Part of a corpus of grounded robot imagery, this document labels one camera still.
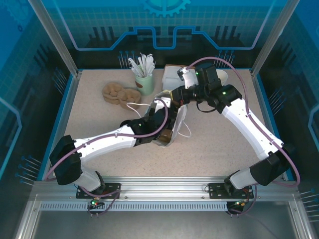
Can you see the printed paper takeout bag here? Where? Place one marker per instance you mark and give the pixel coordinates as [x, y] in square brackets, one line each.
[180, 117]

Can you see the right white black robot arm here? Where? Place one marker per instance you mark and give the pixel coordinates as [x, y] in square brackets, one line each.
[249, 127]

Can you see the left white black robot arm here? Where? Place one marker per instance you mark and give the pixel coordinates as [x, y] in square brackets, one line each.
[104, 142]

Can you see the stack of paper cups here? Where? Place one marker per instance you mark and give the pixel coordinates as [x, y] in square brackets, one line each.
[223, 77]

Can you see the green straw holder cup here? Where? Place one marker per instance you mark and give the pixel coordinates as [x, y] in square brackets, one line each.
[144, 85]

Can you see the brown cardboard napkin box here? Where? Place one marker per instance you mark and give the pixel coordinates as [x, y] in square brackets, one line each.
[173, 66]

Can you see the white paper-wrapped straw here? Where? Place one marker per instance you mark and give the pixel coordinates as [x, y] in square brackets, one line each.
[142, 62]
[152, 67]
[149, 62]
[134, 66]

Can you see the brown pulp cup carrier stack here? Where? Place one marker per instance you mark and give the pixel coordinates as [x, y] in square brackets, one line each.
[117, 94]

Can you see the small controller board with LED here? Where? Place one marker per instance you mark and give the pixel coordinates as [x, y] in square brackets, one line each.
[239, 203]
[94, 203]

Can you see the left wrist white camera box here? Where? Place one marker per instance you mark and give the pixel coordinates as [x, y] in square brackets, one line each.
[164, 102]

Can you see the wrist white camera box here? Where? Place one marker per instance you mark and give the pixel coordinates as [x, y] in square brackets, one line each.
[189, 78]
[164, 102]

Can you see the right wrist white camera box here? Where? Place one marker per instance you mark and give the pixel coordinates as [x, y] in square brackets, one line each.
[189, 78]

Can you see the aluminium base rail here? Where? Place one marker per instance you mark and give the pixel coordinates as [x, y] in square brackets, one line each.
[162, 186]

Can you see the blue silver table side rail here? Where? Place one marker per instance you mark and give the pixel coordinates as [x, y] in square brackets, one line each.
[267, 112]
[59, 124]

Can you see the aluminium frame post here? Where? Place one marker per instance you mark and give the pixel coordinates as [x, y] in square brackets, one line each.
[272, 42]
[60, 42]

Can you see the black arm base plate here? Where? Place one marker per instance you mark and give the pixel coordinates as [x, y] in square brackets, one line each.
[215, 191]
[112, 193]

